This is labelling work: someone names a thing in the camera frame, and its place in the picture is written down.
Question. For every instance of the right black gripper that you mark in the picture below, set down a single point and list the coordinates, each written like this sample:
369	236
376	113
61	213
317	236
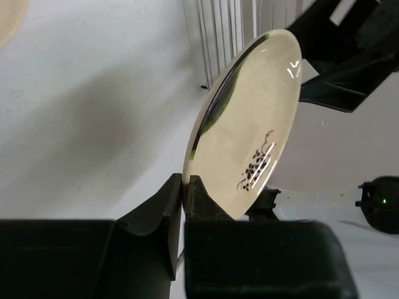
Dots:
344	80

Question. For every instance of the wire dish rack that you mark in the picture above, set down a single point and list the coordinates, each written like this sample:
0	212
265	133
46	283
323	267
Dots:
218	30

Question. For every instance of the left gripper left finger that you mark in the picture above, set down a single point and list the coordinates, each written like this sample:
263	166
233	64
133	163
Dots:
134	256

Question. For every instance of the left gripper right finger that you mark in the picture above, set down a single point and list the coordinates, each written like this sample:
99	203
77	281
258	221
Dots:
225	258

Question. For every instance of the cream floral plate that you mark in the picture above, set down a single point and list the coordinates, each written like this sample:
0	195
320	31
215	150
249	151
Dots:
245	121
13	13

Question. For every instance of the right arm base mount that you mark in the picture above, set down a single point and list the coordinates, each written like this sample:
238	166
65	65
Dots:
262	209

